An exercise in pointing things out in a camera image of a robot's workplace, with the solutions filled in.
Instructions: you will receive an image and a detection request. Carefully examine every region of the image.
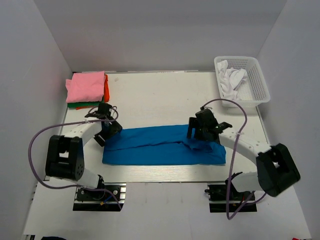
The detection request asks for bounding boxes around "white t-shirt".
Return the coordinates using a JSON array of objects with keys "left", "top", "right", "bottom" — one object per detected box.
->
[{"left": 217, "top": 60, "right": 248, "bottom": 100}]

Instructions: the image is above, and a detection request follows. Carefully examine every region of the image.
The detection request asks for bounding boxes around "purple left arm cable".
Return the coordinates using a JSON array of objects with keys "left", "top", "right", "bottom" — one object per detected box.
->
[{"left": 28, "top": 106, "right": 123, "bottom": 211}]

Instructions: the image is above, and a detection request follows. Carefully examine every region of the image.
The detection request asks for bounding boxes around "green folded t-shirt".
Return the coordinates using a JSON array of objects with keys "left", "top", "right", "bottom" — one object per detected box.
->
[{"left": 67, "top": 99, "right": 104, "bottom": 110}]

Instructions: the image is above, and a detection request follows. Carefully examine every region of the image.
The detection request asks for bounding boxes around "white plastic laundry basket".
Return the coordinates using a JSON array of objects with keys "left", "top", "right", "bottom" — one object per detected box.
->
[{"left": 214, "top": 56, "right": 271, "bottom": 108}]

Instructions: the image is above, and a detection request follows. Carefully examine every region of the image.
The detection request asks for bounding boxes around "orange folded t-shirt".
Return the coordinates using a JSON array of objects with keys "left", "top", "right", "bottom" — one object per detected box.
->
[{"left": 74, "top": 74, "right": 111, "bottom": 111}]

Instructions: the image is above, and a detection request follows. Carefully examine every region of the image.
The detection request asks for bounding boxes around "pink folded t-shirt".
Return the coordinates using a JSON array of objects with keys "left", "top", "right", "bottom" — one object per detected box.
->
[{"left": 65, "top": 71, "right": 105, "bottom": 104}]

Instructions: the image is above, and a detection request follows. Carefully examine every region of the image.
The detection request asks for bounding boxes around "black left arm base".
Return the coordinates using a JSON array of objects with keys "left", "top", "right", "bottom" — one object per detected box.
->
[{"left": 72, "top": 183, "right": 127, "bottom": 212}]

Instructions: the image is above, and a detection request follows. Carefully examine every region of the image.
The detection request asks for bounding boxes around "blue t-shirt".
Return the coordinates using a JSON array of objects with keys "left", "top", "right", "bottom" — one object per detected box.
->
[{"left": 102, "top": 125, "right": 226, "bottom": 166}]

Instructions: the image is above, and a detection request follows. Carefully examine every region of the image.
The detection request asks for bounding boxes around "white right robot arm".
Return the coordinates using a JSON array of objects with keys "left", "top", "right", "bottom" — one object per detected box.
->
[{"left": 187, "top": 109, "right": 301, "bottom": 197}]

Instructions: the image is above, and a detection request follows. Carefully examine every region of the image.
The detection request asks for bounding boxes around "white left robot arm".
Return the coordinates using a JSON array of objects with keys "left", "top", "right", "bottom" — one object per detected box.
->
[{"left": 45, "top": 103, "right": 122, "bottom": 189}]

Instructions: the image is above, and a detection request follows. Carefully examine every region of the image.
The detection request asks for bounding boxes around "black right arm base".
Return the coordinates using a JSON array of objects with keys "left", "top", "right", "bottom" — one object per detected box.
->
[{"left": 204, "top": 183, "right": 258, "bottom": 214}]

